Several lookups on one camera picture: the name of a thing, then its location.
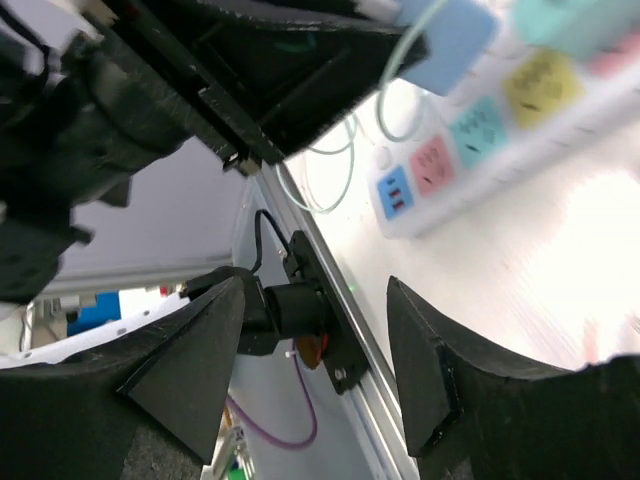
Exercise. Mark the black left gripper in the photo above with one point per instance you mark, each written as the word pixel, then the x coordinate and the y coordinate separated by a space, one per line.
pixel 97 179

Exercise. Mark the aluminium front rail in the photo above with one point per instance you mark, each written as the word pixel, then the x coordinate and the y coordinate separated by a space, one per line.
pixel 315 401

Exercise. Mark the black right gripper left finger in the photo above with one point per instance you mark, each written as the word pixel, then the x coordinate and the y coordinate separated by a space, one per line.
pixel 145 405

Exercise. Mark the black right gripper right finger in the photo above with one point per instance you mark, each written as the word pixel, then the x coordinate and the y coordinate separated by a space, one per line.
pixel 472 409

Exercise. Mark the blue charger plug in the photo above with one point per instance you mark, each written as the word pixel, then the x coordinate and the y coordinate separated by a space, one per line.
pixel 456 37

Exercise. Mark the teal charger plug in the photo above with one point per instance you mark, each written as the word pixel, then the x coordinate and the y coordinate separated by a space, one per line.
pixel 579 29

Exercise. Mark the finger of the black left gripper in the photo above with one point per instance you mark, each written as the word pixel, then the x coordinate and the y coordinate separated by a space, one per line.
pixel 257 80

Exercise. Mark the white multicolour power strip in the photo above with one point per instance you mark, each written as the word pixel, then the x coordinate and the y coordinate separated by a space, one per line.
pixel 520 110

